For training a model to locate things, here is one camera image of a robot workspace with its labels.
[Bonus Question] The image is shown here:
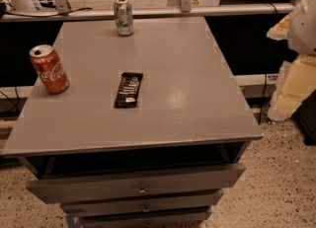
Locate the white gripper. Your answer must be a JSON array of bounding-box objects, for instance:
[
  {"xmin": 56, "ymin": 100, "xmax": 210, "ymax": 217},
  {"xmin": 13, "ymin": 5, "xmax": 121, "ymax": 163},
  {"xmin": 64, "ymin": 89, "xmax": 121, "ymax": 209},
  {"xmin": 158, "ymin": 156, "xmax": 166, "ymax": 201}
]
[{"xmin": 267, "ymin": 0, "xmax": 316, "ymax": 121}]

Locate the black chocolate rxbar wrapper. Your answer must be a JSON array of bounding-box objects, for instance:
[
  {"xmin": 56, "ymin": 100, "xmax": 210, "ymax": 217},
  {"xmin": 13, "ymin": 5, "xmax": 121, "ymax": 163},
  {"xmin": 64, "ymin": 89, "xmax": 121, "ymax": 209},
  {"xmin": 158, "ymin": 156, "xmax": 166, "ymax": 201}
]
[{"xmin": 114, "ymin": 72, "xmax": 143, "ymax": 109}]

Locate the middle grey drawer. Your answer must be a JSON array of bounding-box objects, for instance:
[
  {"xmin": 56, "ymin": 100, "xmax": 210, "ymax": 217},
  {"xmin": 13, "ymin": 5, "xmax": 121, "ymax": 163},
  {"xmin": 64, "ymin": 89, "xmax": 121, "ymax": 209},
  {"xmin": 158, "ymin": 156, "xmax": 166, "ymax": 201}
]
[{"xmin": 60, "ymin": 190, "xmax": 223, "ymax": 217}]

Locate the grey drawer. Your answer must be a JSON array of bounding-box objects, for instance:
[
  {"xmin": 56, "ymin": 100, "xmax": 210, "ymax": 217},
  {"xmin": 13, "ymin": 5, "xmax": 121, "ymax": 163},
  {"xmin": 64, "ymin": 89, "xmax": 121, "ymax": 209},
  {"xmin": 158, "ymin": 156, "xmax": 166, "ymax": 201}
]
[
  {"xmin": 80, "ymin": 207, "xmax": 211, "ymax": 228},
  {"xmin": 60, "ymin": 190, "xmax": 223, "ymax": 217},
  {"xmin": 27, "ymin": 164, "xmax": 245, "ymax": 203}
]

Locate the grey drawer cabinet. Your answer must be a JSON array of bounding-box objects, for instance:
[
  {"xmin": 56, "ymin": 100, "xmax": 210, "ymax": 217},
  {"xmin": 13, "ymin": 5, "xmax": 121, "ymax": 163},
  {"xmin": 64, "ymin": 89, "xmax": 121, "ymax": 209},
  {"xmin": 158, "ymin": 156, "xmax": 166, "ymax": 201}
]
[{"xmin": 0, "ymin": 16, "xmax": 264, "ymax": 228}]

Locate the white green soda can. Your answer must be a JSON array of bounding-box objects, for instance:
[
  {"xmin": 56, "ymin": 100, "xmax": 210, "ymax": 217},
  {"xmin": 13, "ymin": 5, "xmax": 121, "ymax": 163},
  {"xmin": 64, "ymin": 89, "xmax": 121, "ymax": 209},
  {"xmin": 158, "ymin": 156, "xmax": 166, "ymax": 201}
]
[{"xmin": 114, "ymin": 0, "xmax": 133, "ymax": 36}]

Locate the bottom grey drawer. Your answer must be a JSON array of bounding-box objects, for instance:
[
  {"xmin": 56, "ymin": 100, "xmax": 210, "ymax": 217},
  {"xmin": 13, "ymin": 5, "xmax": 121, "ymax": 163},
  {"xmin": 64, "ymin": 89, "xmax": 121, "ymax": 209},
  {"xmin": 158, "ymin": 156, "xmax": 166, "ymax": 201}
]
[{"xmin": 80, "ymin": 207, "xmax": 211, "ymax": 228}]

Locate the red coca-cola can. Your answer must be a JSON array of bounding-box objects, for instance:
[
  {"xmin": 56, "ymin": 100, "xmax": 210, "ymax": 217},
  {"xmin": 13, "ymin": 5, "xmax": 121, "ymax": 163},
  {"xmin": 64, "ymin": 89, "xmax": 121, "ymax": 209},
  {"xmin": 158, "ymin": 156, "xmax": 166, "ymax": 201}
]
[{"xmin": 30, "ymin": 44, "xmax": 70, "ymax": 95}]

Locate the top grey drawer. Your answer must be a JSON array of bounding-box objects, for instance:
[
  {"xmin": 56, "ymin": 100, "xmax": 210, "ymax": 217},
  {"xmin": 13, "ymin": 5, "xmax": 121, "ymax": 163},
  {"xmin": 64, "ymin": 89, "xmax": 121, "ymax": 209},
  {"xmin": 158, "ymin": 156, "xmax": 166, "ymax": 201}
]
[{"xmin": 27, "ymin": 164, "xmax": 245, "ymax": 203}]

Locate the grey metal rail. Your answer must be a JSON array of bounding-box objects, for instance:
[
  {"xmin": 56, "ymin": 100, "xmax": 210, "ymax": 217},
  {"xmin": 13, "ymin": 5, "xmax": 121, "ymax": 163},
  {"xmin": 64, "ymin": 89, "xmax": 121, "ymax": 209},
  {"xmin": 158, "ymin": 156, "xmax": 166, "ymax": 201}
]
[{"xmin": 0, "ymin": 3, "xmax": 294, "ymax": 23}]

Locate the black cable on rail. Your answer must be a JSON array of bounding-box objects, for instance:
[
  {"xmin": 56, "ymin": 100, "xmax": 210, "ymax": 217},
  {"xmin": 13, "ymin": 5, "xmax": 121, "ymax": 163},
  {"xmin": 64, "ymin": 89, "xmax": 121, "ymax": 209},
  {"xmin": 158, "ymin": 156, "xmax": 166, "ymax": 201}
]
[{"xmin": 0, "ymin": 2, "xmax": 93, "ymax": 19}]

